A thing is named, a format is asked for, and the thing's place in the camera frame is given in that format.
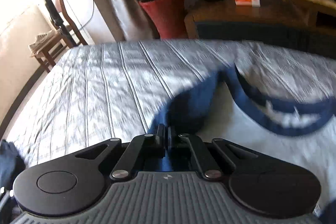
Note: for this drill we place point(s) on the grey quilted bedspread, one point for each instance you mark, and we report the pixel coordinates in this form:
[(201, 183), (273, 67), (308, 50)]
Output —
[(105, 87)]

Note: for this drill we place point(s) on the white shirt with navy trim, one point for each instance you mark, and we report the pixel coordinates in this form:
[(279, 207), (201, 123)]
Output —
[(236, 134)]

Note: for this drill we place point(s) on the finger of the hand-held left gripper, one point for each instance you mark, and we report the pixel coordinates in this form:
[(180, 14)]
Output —
[(4, 196)]

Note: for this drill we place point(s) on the low wooden side table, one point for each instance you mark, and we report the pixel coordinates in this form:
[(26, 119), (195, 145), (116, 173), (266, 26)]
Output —
[(223, 10)]

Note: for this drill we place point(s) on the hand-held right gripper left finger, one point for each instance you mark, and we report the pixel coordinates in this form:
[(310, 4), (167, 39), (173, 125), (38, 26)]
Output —
[(160, 142)]

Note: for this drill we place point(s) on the dark navy cloth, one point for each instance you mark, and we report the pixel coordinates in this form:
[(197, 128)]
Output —
[(10, 161)]

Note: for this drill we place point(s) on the dark bed footboard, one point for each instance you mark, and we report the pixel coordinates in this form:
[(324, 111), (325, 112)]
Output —
[(262, 32)]

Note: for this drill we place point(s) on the red plant pot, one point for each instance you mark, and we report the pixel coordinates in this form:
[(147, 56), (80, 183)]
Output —
[(165, 14)]

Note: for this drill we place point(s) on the wooden chair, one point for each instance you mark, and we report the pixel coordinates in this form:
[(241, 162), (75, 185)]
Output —
[(48, 52)]

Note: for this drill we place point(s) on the white sneakers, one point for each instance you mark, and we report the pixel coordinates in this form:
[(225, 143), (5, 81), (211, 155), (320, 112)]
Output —
[(43, 40)]

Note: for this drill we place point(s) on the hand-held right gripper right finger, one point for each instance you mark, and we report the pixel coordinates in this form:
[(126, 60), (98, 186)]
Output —
[(172, 145)]

